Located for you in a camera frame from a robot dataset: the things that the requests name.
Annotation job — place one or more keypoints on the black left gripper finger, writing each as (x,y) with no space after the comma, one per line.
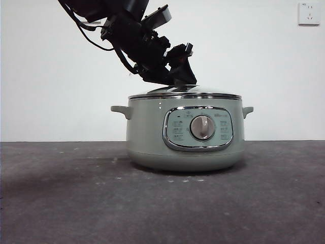
(186,72)
(155,79)

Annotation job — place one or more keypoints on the glass lid with green knob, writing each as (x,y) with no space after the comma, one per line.
(215,92)

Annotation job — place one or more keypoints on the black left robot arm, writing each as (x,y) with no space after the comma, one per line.
(132,35)

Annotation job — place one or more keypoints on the green electric cooking pot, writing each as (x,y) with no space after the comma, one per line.
(147,132)

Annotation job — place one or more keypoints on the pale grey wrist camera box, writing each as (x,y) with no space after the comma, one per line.
(158,16)

